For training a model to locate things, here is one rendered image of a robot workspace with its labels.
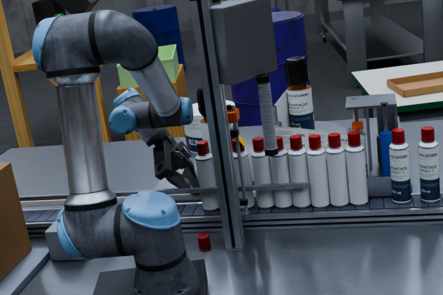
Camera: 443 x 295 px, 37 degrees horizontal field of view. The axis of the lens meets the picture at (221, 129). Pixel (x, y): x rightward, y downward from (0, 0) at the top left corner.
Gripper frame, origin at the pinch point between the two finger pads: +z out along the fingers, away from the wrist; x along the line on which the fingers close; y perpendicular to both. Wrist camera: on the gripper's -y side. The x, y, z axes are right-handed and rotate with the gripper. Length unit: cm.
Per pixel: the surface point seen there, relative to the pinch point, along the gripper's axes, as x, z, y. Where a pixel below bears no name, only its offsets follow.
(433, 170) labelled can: -59, 29, -2
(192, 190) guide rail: -1.4, -1.9, -3.9
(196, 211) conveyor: 3.0, 4.6, -0.9
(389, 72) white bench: -47, 43, 183
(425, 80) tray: -61, 50, 158
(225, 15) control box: -43, -36, -17
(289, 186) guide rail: -25.4, 12.0, -3.9
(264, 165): -22.2, 3.9, -1.4
